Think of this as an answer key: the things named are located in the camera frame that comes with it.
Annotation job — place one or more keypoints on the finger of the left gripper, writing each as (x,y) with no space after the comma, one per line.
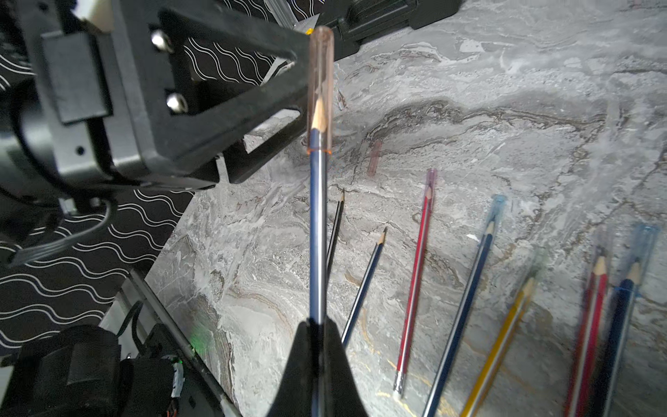
(149,34)

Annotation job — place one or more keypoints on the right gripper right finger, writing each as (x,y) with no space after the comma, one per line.
(339,394)

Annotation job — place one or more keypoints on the dark grey pencil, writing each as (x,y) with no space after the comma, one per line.
(335,233)

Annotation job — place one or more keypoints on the removed pink cap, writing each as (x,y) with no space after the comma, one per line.
(374,158)

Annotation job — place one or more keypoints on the red pencil pink cap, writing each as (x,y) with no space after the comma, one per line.
(414,290)

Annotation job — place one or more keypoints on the dark blue pencil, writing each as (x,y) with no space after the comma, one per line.
(465,307)

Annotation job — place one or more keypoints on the clear orange pencil cap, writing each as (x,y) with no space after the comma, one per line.
(320,89)

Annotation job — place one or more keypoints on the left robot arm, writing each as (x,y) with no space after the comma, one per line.
(81,371)

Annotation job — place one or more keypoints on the yellow pencil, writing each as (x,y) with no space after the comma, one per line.
(504,339)

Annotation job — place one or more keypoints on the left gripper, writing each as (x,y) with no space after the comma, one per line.
(101,111)

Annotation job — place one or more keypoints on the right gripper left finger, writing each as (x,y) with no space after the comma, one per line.
(295,393)

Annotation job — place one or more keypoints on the blue pencil blue cap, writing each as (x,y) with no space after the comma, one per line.
(643,242)

